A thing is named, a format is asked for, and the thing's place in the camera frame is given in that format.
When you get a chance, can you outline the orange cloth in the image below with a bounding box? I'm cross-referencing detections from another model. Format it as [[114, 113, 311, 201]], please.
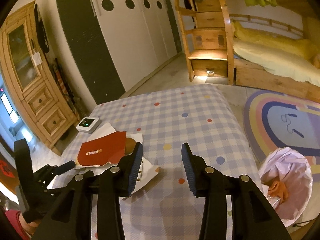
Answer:
[[268, 181, 289, 201]]

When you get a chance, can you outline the red booklet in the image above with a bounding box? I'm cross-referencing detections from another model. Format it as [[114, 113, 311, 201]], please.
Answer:
[[76, 132, 126, 168]]

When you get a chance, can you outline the white gold paper bag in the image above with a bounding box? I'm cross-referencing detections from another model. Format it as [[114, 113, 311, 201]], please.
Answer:
[[126, 133, 159, 194]]

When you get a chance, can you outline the white paper sheet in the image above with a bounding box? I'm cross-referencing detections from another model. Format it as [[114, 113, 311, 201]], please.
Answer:
[[87, 122, 116, 141]]

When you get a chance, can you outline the white device green light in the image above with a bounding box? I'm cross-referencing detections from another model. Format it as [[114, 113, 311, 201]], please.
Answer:
[[76, 116, 101, 134]]

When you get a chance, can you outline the oval rainbow rug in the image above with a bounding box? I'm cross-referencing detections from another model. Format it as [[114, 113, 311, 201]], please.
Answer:
[[243, 89, 320, 170]]

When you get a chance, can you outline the checkered bed cover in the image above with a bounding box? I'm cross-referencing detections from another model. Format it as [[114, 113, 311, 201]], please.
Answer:
[[47, 83, 263, 240]]

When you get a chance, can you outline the wooden cabinet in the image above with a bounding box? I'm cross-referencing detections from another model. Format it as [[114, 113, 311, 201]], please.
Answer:
[[1, 2, 77, 155]]

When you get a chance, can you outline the yellow mattress sheet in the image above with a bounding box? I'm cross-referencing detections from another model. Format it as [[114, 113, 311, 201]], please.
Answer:
[[233, 38, 319, 87]]

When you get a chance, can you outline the wooden bunk bed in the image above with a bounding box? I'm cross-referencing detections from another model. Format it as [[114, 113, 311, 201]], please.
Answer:
[[226, 0, 319, 102]]

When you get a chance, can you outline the yellow blanket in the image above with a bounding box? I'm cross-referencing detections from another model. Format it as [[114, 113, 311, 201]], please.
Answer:
[[232, 21, 319, 68]]

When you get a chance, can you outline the wooden drawer staircase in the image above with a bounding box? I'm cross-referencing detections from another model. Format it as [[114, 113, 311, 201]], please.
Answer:
[[175, 0, 234, 85]]

